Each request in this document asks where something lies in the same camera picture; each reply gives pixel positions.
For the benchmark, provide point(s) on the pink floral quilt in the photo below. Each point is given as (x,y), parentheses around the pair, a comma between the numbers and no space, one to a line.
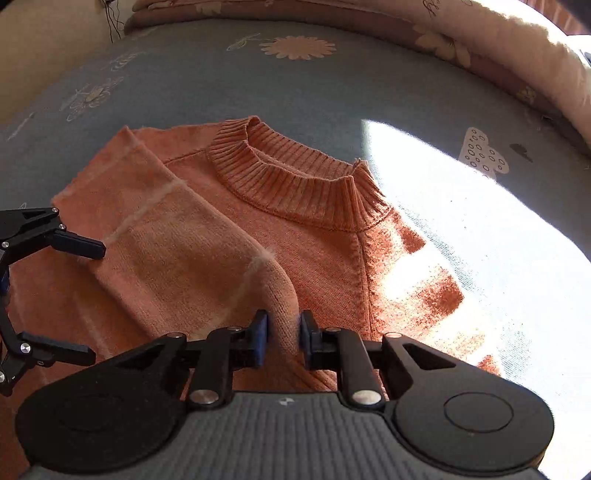
(508,46)

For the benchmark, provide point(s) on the orange knit sweater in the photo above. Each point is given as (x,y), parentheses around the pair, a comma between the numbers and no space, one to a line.
(277,230)

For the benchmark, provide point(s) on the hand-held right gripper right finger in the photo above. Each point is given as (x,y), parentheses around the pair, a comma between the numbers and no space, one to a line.
(307,341)

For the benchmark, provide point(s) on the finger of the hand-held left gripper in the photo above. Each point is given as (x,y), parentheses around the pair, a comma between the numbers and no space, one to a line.
(60,354)
(78,245)

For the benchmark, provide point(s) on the blue floral bed sheet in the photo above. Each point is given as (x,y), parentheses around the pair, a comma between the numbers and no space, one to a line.
(323,92)

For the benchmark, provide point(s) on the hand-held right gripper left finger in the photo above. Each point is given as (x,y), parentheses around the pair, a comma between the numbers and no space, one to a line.
(261,339)

